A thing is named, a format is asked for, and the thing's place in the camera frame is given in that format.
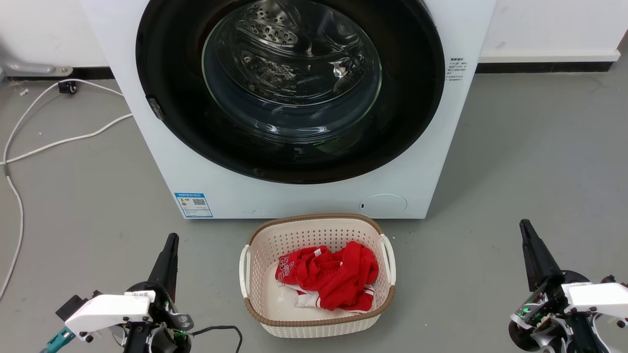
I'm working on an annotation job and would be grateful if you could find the red and white garment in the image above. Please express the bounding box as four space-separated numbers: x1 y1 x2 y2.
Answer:
275 240 379 314

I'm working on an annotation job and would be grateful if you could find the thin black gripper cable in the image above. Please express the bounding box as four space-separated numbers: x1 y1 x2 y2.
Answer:
189 325 243 353

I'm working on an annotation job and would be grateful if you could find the blue energy label sticker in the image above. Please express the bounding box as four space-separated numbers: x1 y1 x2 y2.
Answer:
174 192 213 218

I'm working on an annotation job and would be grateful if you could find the white front-load washing machine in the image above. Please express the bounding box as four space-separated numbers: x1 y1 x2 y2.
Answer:
80 0 497 220

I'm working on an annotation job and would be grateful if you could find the round white filter cover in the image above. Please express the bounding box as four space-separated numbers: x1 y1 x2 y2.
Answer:
359 194 408 218

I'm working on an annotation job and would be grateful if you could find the cream plastic laundry basket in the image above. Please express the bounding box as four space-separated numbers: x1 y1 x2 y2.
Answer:
239 213 396 339

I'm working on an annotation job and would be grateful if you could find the thin white cable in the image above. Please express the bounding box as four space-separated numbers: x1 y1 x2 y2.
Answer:
0 78 124 301

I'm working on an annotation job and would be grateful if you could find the round black glass washer door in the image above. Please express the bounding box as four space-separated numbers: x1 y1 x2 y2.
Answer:
135 0 446 185

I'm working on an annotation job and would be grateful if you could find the grey wall pipe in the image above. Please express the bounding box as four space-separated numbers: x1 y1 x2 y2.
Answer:
0 47 73 77

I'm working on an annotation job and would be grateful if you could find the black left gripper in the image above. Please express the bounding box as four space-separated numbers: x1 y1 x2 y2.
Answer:
124 233 195 353

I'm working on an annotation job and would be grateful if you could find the teal connector piece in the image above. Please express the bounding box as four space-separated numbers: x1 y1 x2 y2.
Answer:
40 328 75 353

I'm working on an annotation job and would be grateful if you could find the black text notice sticker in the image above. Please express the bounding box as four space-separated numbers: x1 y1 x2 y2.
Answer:
445 56 468 82

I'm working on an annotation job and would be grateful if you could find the steel washer drum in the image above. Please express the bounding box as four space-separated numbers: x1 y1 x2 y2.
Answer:
231 0 359 101

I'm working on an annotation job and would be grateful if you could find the thick white cable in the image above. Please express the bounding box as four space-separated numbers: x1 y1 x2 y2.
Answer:
0 113 133 165

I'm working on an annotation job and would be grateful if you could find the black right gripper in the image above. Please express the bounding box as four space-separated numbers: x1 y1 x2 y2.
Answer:
507 219 611 353

